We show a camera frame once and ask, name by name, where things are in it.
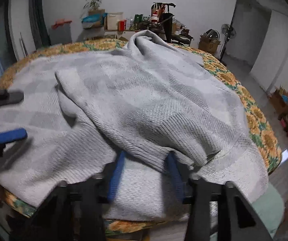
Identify blue plastic basin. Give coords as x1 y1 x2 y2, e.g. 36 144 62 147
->
82 14 104 23

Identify cardboard box with metal fan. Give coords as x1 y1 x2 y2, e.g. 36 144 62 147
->
198 29 221 54

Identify black standing fan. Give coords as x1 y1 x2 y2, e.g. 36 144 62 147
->
220 24 236 67

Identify black umbrella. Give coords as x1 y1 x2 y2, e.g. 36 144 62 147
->
163 12 174 43

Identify sunflower print bedspread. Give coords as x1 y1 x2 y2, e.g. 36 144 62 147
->
0 39 283 234

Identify white board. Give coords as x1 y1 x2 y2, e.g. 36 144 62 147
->
106 12 124 31

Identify grey cabinet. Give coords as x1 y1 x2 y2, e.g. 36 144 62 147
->
49 22 72 45

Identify grey checkered knitted blanket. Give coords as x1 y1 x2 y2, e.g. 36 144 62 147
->
0 30 270 221

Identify potted plant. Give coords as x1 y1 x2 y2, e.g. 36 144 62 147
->
84 0 102 12

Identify grey green curtain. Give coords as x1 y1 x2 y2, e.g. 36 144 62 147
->
32 0 50 49

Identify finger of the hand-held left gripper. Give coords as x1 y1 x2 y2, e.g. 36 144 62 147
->
0 128 28 159
0 88 24 108

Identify cardboard box with blue items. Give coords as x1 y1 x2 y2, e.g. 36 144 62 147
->
269 85 288 117

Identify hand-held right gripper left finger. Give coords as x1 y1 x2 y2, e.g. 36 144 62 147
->
9 151 127 241

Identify mint green sheet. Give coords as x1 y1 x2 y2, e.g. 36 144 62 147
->
209 181 286 235

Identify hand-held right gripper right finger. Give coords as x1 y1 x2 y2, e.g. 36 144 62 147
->
166 152 273 241

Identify metal rods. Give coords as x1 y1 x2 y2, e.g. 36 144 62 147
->
20 31 28 56

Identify grey door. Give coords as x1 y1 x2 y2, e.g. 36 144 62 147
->
231 0 272 67

